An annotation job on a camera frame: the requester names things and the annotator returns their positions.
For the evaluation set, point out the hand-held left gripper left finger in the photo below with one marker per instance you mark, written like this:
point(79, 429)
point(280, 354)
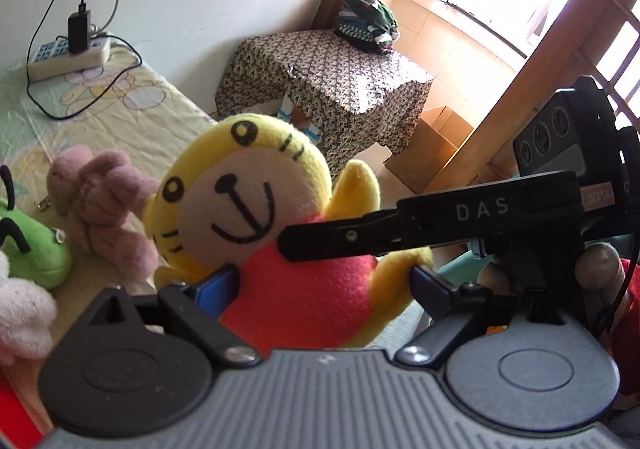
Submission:
point(220, 286)

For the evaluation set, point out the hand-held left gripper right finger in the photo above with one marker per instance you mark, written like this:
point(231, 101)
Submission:
point(427, 289)

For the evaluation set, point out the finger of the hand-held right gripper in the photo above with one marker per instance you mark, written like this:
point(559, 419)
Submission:
point(340, 239)

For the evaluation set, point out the yellow tiger plush toy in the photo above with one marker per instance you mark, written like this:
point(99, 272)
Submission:
point(240, 209)

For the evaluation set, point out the green plush toy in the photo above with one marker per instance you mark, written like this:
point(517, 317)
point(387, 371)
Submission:
point(35, 254)

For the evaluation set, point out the person's right forearm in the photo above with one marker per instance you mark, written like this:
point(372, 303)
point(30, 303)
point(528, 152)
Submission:
point(631, 309)

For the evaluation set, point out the person's right hand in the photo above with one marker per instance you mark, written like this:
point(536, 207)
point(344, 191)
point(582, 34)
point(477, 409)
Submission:
point(600, 264)

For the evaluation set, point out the teal plastic stool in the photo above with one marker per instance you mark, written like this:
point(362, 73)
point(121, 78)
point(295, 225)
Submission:
point(465, 264)

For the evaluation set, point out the wooden lattice door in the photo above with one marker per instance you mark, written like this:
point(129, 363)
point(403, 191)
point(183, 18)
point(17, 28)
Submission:
point(560, 64)

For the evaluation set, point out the white blue table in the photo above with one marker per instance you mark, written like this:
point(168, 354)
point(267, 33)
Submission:
point(312, 131)

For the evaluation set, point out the brown cardboard box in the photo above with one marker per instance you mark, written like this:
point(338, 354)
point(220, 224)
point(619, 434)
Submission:
point(430, 149)

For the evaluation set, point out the brownish pink plush bear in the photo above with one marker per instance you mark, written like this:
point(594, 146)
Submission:
point(100, 194)

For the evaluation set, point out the table with patterned cloth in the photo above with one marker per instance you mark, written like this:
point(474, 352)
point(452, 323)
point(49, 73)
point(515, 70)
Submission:
point(340, 79)

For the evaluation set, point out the pale pink plush rabbit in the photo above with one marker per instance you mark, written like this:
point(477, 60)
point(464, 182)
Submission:
point(20, 314)

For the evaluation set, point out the pile of folded clothes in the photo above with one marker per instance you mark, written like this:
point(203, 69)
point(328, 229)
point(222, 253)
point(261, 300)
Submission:
point(367, 24)

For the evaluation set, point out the white power strip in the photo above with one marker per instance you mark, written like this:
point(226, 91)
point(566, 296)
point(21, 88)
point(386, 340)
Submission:
point(50, 61)

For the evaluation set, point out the black charger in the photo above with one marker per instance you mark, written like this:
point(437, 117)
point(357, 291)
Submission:
point(79, 31)

